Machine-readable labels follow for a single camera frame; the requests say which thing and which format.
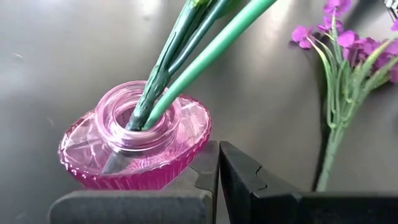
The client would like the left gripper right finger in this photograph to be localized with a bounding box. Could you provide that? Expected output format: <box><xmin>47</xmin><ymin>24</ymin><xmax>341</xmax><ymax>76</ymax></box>
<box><xmin>220</xmin><ymin>140</ymin><xmax>398</xmax><ymax>224</ymax></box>

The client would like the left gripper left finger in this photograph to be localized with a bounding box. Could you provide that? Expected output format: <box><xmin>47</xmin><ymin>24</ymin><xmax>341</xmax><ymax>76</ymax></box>
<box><xmin>48</xmin><ymin>140</ymin><xmax>220</xmax><ymax>224</ymax></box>

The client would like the pink glass vase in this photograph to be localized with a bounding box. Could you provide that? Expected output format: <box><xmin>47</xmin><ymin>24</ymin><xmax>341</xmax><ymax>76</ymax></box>
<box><xmin>57</xmin><ymin>80</ymin><xmax>213</xmax><ymax>191</ymax></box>

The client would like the pink artificial tulip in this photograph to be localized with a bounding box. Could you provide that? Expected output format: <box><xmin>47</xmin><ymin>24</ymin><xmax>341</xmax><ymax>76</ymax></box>
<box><xmin>142</xmin><ymin>0</ymin><xmax>277</xmax><ymax>131</ymax></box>

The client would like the black table mat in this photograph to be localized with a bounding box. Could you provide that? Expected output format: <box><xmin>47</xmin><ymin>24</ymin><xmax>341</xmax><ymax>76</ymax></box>
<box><xmin>0</xmin><ymin>0</ymin><xmax>398</xmax><ymax>224</ymax></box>

